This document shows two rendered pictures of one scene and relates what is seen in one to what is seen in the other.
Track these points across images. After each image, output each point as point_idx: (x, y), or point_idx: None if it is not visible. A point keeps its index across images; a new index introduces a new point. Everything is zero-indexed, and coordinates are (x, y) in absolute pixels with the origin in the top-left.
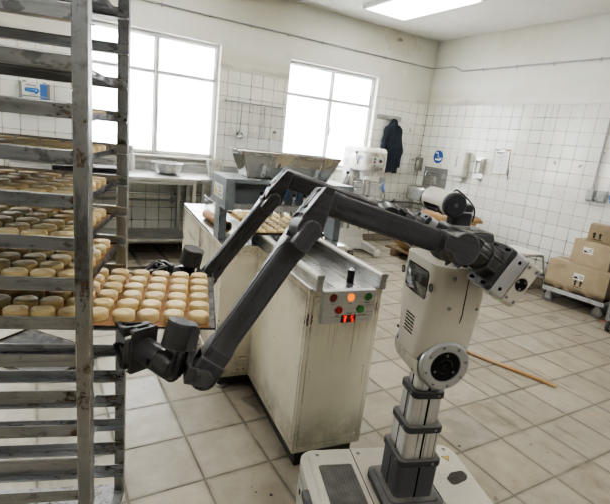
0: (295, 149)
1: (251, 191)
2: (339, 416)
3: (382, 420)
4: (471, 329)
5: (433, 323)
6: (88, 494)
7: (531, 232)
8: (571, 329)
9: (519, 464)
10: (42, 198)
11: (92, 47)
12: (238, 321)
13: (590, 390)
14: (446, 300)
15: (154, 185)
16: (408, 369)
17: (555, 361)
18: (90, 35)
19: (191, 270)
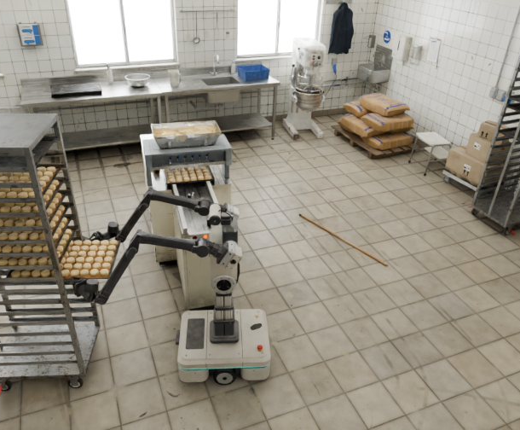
0: (249, 43)
1: (164, 156)
2: (211, 291)
3: (252, 288)
4: (233, 270)
5: (213, 268)
6: (73, 333)
7: (450, 119)
8: (442, 213)
9: (321, 316)
10: (37, 241)
11: (47, 153)
12: (111, 281)
13: (411, 268)
14: (216, 259)
15: None
16: (288, 252)
17: (404, 244)
18: (41, 193)
19: (113, 233)
